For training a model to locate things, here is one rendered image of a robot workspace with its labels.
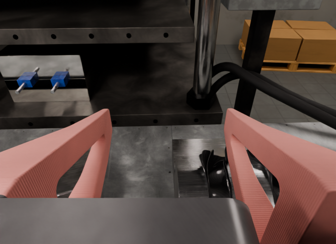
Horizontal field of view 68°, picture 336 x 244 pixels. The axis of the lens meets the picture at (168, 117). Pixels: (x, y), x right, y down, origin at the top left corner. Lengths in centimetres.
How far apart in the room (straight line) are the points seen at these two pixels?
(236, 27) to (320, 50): 112
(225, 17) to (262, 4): 270
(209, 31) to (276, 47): 229
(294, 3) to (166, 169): 66
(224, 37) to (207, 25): 294
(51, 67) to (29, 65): 7
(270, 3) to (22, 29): 77
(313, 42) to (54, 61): 267
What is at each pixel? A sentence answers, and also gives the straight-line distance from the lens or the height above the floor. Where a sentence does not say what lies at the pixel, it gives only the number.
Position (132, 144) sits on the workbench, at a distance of 70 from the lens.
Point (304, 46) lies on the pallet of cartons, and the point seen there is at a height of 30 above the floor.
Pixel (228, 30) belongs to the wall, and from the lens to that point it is 367.
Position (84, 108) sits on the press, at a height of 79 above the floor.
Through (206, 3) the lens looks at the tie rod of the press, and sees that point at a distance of 73.
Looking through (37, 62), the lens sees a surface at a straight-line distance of 92.
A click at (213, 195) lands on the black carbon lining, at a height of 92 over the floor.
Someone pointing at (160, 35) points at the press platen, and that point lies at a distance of 81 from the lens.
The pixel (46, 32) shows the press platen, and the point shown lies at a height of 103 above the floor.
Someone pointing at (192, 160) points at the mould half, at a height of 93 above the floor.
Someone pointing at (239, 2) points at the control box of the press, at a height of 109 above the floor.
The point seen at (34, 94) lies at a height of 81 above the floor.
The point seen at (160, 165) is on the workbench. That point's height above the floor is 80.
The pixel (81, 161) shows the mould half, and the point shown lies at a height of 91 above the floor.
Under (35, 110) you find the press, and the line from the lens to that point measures 96.
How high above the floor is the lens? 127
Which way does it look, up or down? 37 degrees down
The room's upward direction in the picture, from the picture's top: straight up
